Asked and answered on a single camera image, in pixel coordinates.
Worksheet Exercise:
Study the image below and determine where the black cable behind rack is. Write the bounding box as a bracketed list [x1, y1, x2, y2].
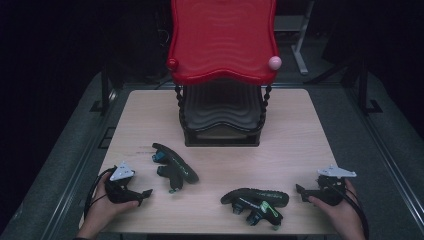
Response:
[153, 75, 175, 91]

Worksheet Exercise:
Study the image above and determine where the person's right hand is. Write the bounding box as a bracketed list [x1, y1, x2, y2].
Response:
[307, 179, 366, 235]

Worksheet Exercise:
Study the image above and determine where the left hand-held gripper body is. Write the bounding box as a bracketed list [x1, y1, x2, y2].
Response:
[104, 162, 145, 205]

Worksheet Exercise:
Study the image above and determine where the right hand-held gripper black cable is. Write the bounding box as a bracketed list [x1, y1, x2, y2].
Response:
[333, 185, 371, 240]

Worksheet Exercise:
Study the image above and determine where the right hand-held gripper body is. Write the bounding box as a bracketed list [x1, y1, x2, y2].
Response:
[308, 164, 358, 207]

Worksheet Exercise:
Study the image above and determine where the white metal stand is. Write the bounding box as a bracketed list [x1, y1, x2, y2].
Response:
[273, 0, 316, 76]

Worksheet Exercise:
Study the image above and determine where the hand-held gripper black cable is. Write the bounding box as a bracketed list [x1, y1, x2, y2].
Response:
[83, 167, 116, 218]
[333, 185, 371, 240]

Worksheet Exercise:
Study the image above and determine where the left hand-held gripper black cable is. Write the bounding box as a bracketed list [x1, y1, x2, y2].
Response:
[83, 167, 116, 218]

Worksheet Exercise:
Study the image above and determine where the red and black shoe rack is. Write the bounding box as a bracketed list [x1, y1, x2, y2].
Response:
[166, 0, 283, 148]

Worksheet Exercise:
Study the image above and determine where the black metal post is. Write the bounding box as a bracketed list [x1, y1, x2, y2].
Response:
[357, 58, 384, 116]
[89, 64, 117, 116]

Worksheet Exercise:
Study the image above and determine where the black sandal with green strap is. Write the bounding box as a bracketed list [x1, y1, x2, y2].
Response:
[151, 142, 200, 195]
[219, 187, 291, 231]

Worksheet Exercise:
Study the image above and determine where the person's left hand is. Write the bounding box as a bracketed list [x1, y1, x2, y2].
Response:
[87, 172, 141, 231]

